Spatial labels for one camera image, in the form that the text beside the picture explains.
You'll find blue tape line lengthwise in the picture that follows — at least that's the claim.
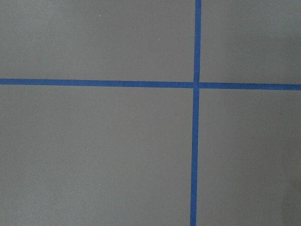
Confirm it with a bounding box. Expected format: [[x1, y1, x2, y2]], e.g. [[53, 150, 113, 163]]
[[190, 0, 202, 226]]

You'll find blue tape line crosswise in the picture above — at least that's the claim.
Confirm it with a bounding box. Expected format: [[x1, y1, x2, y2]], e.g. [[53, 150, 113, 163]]
[[0, 78, 301, 91]]

